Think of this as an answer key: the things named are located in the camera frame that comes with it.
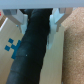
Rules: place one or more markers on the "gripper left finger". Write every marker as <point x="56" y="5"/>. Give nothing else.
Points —
<point x="17" y="17"/>

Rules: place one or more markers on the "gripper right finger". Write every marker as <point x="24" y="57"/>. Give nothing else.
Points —
<point x="55" y="23"/>

